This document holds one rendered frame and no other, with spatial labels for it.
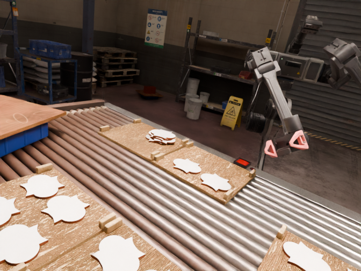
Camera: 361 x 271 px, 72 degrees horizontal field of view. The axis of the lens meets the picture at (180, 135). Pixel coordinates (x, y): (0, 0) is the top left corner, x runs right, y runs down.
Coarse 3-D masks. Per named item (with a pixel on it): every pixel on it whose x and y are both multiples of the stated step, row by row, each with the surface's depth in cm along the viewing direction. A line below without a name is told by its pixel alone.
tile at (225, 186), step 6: (204, 174) 116; (210, 174) 117; (204, 180) 111; (210, 180) 112; (216, 180) 113; (222, 180) 114; (228, 180) 115; (210, 186) 108; (216, 186) 108; (222, 186) 109; (228, 186) 110
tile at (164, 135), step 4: (152, 132) 144; (156, 132) 145; (160, 132) 146; (164, 132) 147; (168, 132) 148; (156, 136) 141; (160, 136) 141; (164, 136) 142; (168, 136) 143; (172, 136) 144
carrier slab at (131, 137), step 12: (108, 132) 143; (120, 132) 146; (132, 132) 150; (144, 132) 153; (120, 144) 133; (132, 144) 135; (144, 144) 137; (156, 144) 140; (168, 144) 143; (180, 144) 146; (144, 156) 124
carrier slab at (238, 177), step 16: (160, 160) 123; (192, 160) 129; (208, 160) 132; (224, 160) 136; (176, 176) 113; (192, 176) 114; (224, 176) 119; (240, 176) 122; (208, 192) 105; (224, 192) 107
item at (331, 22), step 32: (288, 0) 468; (320, 0) 465; (352, 0) 443; (320, 32) 477; (352, 32) 454; (288, 96) 533; (320, 96) 504; (352, 96) 479; (320, 128) 519; (352, 128) 491
